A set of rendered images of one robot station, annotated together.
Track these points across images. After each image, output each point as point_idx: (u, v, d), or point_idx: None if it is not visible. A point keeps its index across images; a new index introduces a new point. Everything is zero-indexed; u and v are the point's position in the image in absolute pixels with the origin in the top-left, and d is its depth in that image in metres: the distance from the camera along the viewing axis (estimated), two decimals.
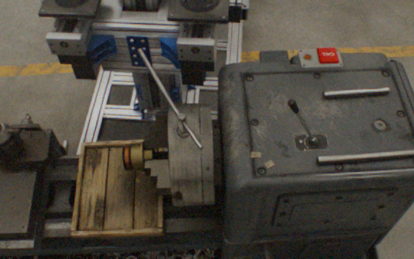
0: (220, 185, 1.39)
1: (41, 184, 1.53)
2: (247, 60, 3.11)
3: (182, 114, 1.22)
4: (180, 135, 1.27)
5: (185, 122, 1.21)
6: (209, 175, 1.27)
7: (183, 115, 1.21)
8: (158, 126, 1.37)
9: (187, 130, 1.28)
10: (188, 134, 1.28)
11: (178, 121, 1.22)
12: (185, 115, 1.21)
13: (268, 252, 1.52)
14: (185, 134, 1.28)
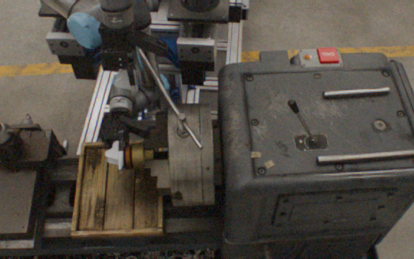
0: (220, 185, 1.39)
1: (41, 184, 1.53)
2: (247, 60, 3.11)
3: (182, 114, 1.22)
4: (180, 135, 1.27)
5: (185, 122, 1.21)
6: (209, 175, 1.27)
7: (183, 115, 1.21)
8: (158, 126, 1.37)
9: (187, 130, 1.28)
10: (188, 134, 1.28)
11: (178, 121, 1.22)
12: (185, 115, 1.21)
13: (268, 252, 1.52)
14: (185, 134, 1.28)
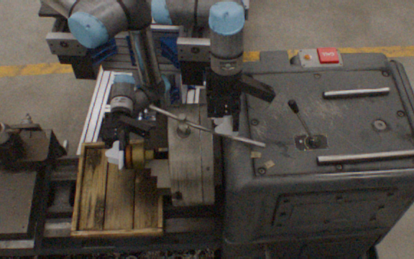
0: (220, 185, 1.39)
1: (41, 184, 1.53)
2: (247, 60, 3.11)
3: (183, 121, 1.21)
4: None
5: (177, 117, 1.22)
6: (209, 175, 1.27)
7: (180, 117, 1.20)
8: (158, 126, 1.37)
9: (180, 134, 1.28)
10: (177, 132, 1.28)
11: None
12: (179, 120, 1.21)
13: (268, 252, 1.52)
14: (180, 129, 1.28)
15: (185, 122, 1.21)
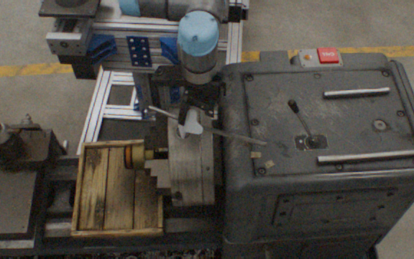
0: (220, 185, 1.39)
1: (41, 184, 1.53)
2: (247, 60, 3.11)
3: None
4: None
5: (177, 117, 1.22)
6: (209, 175, 1.27)
7: None
8: (158, 126, 1.37)
9: (180, 134, 1.28)
10: (177, 132, 1.28)
11: None
12: None
13: (268, 252, 1.52)
14: None
15: None
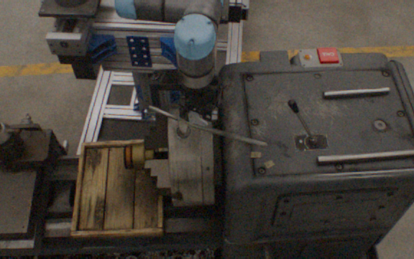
0: (220, 185, 1.39)
1: (41, 184, 1.53)
2: (247, 60, 3.11)
3: (184, 122, 1.21)
4: None
5: (177, 118, 1.22)
6: (209, 175, 1.27)
7: (180, 118, 1.20)
8: (158, 126, 1.37)
9: (180, 134, 1.28)
10: (177, 132, 1.28)
11: None
12: (180, 121, 1.21)
13: (268, 252, 1.52)
14: (180, 129, 1.28)
15: (186, 123, 1.21)
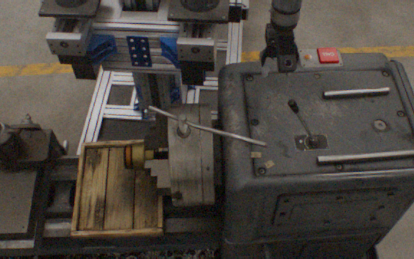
0: (220, 185, 1.39)
1: (41, 184, 1.53)
2: (247, 60, 3.11)
3: (184, 122, 1.21)
4: None
5: (177, 118, 1.22)
6: (209, 175, 1.27)
7: (180, 118, 1.20)
8: (158, 126, 1.37)
9: (180, 134, 1.28)
10: (177, 132, 1.28)
11: None
12: (180, 121, 1.21)
13: (268, 252, 1.52)
14: (180, 129, 1.28)
15: (186, 123, 1.21)
